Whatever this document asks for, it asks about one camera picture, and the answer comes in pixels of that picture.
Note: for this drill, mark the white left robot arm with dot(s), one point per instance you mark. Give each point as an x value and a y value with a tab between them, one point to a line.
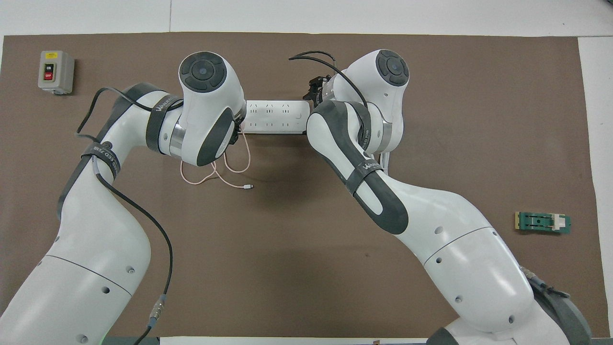
96	239

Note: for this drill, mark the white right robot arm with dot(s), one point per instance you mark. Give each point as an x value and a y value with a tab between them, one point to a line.
455	249

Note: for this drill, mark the brown table mat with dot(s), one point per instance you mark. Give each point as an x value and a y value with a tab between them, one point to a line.
306	268

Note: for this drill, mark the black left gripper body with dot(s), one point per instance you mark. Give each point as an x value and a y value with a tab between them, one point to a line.
235	132

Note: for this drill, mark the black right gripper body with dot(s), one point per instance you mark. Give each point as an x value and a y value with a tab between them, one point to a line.
322	87

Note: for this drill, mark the white power strip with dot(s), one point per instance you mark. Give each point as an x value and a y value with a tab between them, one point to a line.
278	116

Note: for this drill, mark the grey on-off switch box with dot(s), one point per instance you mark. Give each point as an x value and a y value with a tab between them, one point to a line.
56	72

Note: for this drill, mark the green knife switch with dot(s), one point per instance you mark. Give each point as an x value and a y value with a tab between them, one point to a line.
541	223

